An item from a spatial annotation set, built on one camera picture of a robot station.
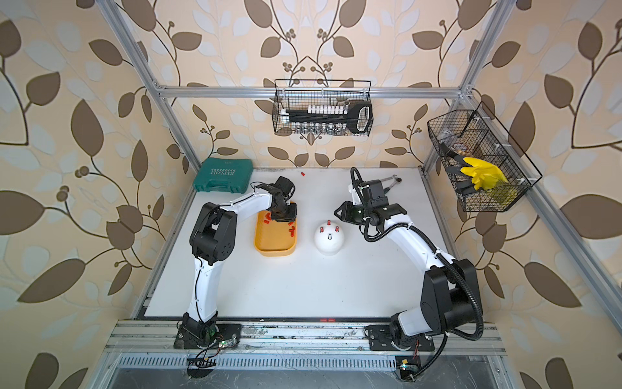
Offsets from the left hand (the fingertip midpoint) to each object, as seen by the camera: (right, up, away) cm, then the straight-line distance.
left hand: (290, 215), depth 101 cm
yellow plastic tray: (-6, -9, -5) cm, 12 cm away
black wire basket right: (+65, +30, -16) cm, 74 cm away
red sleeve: (+13, -4, -14) cm, 20 cm away
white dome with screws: (+16, -7, -16) cm, 24 cm away
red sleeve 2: (+19, -4, -14) cm, 24 cm away
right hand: (+19, +2, -16) cm, 25 cm away
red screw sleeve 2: (-10, 0, +1) cm, 10 cm away
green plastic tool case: (-32, +18, +11) cm, 38 cm away
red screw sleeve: (+16, -1, -13) cm, 21 cm away
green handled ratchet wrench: (+50, +15, +14) cm, 54 cm away
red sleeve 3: (+3, +19, +18) cm, 27 cm away
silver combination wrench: (+45, +16, +15) cm, 50 cm away
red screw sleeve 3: (+1, -6, -2) cm, 7 cm away
